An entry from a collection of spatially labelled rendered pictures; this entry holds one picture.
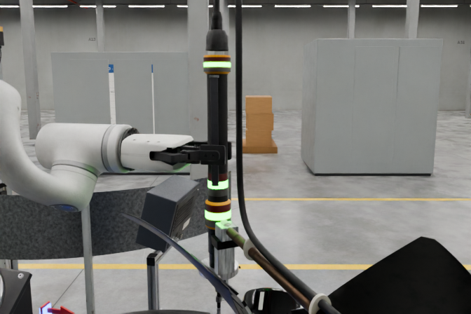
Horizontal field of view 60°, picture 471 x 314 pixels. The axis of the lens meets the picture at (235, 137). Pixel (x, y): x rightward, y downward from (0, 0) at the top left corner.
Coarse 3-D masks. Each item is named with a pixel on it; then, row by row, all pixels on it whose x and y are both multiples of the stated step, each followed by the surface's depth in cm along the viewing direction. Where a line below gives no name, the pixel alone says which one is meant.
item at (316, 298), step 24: (216, 0) 63; (240, 0) 56; (240, 24) 56; (240, 48) 57; (240, 72) 57; (240, 96) 57; (240, 120) 58; (240, 144) 58; (240, 168) 59; (240, 192) 59; (240, 216) 58; (312, 312) 41; (336, 312) 39
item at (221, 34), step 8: (216, 16) 63; (216, 24) 64; (208, 32) 64; (216, 32) 63; (224, 32) 64; (208, 40) 64; (216, 40) 63; (224, 40) 64; (208, 48) 64; (216, 48) 63; (224, 48) 64; (208, 232) 69; (208, 240) 69; (208, 248) 69; (224, 280) 70
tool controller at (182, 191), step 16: (176, 176) 157; (160, 192) 137; (176, 192) 141; (192, 192) 149; (144, 208) 135; (160, 208) 134; (176, 208) 134; (192, 208) 156; (160, 224) 135; (176, 224) 139; (144, 240) 137; (160, 240) 136; (176, 240) 138
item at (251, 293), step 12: (264, 288) 70; (276, 288) 70; (252, 300) 70; (264, 300) 69; (276, 300) 68; (288, 300) 69; (252, 312) 69; (264, 312) 68; (276, 312) 67; (288, 312) 68
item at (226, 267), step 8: (216, 224) 66; (232, 224) 65; (216, 232) 66; (224, 232) 64; (216, 240) 64; (224, 240) 64; (232, 240) 65; (216, 248) 65; (224, 248) 65; (232, 248) 66; (216, 256) 66; (224, 256) 66; (232, 256) 67; (208, 264) 70; (216, 264) 67; (224, 264) 66; (232, 264) 67; (216, 272) 67; (224, 272) 66; (232, 272) 67
